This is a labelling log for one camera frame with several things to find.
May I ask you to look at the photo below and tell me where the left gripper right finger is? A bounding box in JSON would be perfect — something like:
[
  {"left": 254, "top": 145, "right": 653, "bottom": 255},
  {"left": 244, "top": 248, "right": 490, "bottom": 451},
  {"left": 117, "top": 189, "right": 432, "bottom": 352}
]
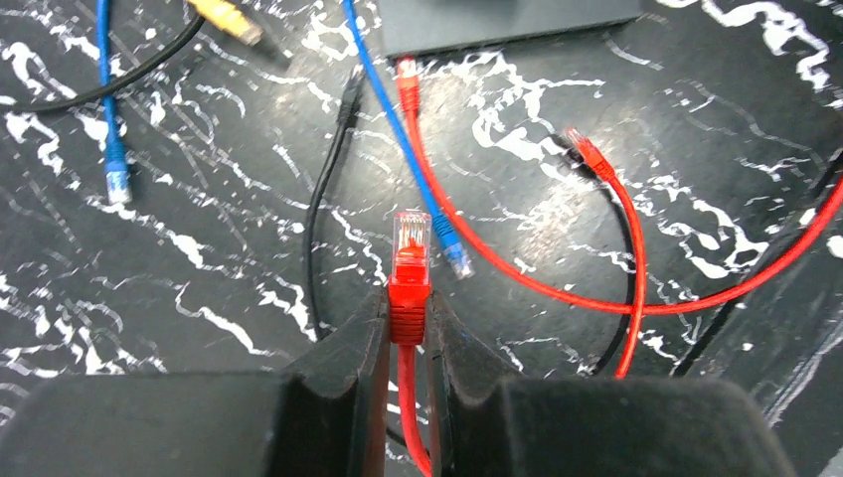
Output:
[{"left": 424, "top": 293, "right": 794, "bottom": 476}]

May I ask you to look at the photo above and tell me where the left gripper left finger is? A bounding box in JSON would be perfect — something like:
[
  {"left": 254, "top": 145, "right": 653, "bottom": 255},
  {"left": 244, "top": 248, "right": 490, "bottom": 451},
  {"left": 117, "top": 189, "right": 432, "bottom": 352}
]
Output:
[{"left": 1, "top": 288, "right": 390, "bottom": 476}]

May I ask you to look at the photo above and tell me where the red ethernet cable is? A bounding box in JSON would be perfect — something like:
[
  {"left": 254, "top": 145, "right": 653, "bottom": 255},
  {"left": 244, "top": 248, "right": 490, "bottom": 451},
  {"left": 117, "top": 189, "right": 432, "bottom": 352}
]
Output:
[
  {"left": 387, "top": 128, "right": 650, "bottom": 477},
  {"left": 395, "top": 56, "right": 843, "bottom": 317}
]

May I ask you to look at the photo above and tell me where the blue ethernet cable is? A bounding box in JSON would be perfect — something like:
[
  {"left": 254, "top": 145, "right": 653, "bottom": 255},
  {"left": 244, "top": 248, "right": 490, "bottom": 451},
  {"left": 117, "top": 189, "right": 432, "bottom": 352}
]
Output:
[
  {"left": 341, "top": 0, "right": 477, "bottom": 281},
  {"left": 94, "top": 0, "right": 133, "bottom": 206}
]

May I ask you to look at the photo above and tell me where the black ethernet cable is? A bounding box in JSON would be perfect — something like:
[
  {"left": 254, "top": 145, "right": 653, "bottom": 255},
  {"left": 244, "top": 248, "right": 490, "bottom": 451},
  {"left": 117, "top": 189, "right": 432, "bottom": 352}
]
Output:
[
  {"left": 302, "top": 62, "right": 640, "bottom": 377},
  {"left": 0, "top": 13, "right": 207, "bottom": 114}
]

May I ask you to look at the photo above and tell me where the black pad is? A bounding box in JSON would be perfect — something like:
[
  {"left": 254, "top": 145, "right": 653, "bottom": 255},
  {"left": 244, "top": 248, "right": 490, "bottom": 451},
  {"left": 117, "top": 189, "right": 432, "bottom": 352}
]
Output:
[{"left": 377, "top": 0, "right": 643, "bottom": 58}]

